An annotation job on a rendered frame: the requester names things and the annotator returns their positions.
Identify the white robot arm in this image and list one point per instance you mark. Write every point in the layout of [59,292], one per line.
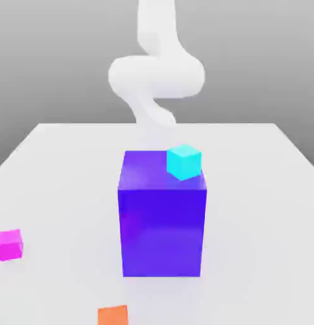
[156,76]

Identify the small cyan cube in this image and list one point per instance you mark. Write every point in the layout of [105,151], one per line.
[183,162]

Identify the small orange cube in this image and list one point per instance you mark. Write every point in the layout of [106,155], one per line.
[112,316]

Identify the small magenta cube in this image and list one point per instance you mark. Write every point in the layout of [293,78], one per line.
[9,245]

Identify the large purple box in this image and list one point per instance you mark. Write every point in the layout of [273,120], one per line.
[161,228]

